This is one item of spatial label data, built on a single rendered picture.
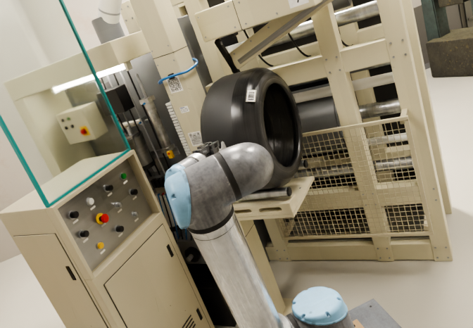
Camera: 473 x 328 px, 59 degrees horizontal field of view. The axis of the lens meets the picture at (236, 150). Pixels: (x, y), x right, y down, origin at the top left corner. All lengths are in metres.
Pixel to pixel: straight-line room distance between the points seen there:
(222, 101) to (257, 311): 1.00
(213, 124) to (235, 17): 0.58
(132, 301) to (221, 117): 0.98
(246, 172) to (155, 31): 1.26
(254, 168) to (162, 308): 1.52
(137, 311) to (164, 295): 0.20
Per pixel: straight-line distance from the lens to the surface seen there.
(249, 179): 0.89
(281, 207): 1.97
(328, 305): 1.28
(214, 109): 1.84
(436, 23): 6.22
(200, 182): 0.87
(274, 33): 2.19
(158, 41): 2.04
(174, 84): 2.06
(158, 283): 2.27
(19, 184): 5.25
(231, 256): 0.98
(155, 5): 2.01
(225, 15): 2.13
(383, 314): 1.68
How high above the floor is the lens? 1.76
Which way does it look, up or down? 18 degrees down
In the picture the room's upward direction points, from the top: 20 degrees counter-clockwise
